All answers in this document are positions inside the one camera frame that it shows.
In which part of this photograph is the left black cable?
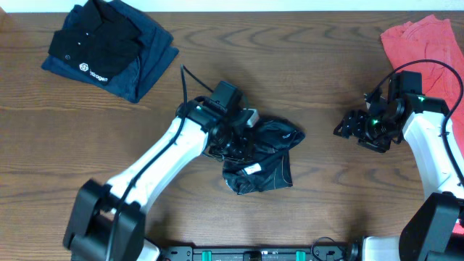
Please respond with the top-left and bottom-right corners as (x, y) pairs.
(104, 64), (215, 261)

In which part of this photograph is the black cable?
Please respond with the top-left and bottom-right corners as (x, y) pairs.
(104, 64), (215, 261)
(365, 59), (464, 186)

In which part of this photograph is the folded black polo shirt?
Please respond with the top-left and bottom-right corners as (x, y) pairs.
(49, 0), (141, 85)

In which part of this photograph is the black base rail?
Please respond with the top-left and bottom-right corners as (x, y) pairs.
(159, 243), (362, 261)

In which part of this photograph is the folded navy blue shirt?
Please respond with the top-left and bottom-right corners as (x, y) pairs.
(41, 1), (178, 103)

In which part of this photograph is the red t-shirt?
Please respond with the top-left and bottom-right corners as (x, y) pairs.
(380, 14), (464, 235)

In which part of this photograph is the right black cable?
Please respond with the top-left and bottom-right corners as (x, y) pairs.
(365, 59), (464, 186)

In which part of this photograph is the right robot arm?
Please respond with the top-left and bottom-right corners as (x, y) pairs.
(333, 94), (463, 260)

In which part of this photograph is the black printed cycling jersey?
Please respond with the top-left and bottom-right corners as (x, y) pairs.
(223, 116), (305, 195)

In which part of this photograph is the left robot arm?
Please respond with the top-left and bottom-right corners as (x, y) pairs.
(63, 97), (259, 261)

